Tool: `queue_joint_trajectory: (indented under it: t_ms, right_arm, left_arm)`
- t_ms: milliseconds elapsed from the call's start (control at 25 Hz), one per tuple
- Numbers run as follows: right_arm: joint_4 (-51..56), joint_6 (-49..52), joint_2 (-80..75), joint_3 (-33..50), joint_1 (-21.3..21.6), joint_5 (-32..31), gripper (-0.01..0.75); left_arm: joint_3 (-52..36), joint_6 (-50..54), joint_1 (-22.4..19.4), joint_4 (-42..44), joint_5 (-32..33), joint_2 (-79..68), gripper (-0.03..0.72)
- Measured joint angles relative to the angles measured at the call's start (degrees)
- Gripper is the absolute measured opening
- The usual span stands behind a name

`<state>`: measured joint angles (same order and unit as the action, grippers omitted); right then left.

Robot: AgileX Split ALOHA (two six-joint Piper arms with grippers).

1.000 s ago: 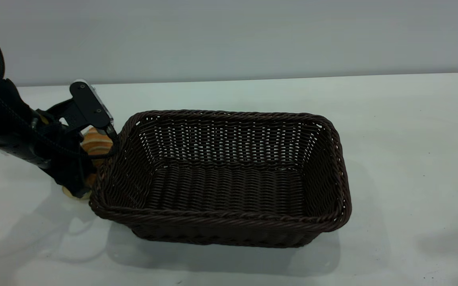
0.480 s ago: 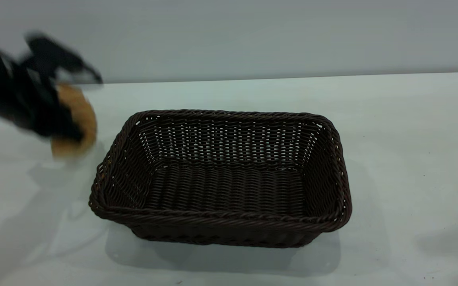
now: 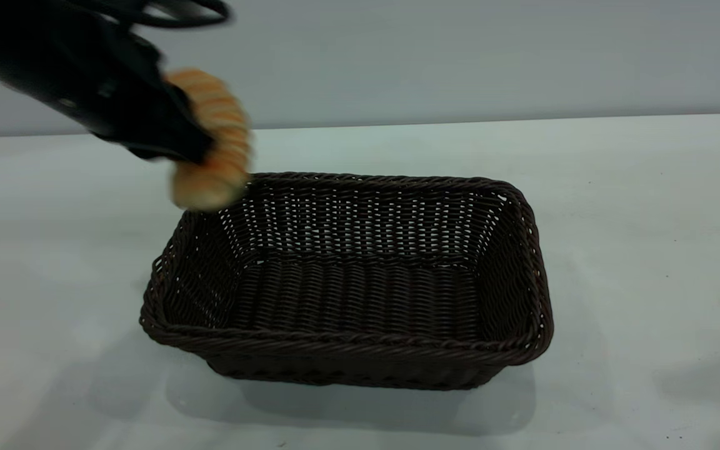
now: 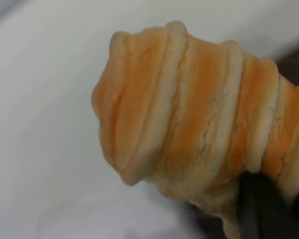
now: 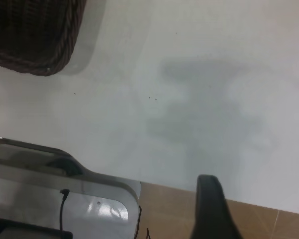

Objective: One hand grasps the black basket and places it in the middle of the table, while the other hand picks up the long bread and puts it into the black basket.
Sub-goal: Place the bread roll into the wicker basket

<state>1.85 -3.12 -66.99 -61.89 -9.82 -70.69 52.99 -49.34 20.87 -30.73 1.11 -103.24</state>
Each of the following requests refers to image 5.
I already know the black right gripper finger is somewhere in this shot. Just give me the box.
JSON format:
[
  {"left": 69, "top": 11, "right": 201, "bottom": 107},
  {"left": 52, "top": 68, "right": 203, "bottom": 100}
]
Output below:
[{"left": 190, "top": 174, "right": 244, "bottom": 239}]

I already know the dark brown woven basket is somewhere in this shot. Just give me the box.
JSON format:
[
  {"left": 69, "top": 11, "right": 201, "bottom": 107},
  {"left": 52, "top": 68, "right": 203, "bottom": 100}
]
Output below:
[{"left": 0, "top": 0, "right": 87, "bottom": 77}]

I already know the silver robot base platform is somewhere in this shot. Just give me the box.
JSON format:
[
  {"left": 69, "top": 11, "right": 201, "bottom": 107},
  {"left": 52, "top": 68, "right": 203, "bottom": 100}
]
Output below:
[{"left": 0, "top": 135, "right": 142, "bottom": 239}]

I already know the black box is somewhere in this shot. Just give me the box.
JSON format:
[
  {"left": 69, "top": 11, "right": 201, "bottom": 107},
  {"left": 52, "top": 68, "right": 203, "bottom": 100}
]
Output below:
[{"left": 0, "top": 218, "right": 73, "bottom": 239}]

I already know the thick black cable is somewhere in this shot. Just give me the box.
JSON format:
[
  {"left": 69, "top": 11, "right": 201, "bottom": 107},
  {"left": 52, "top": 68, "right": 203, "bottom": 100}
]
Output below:
[{"left": 59, "top": 189, "right": 70, "bottom": 234}]

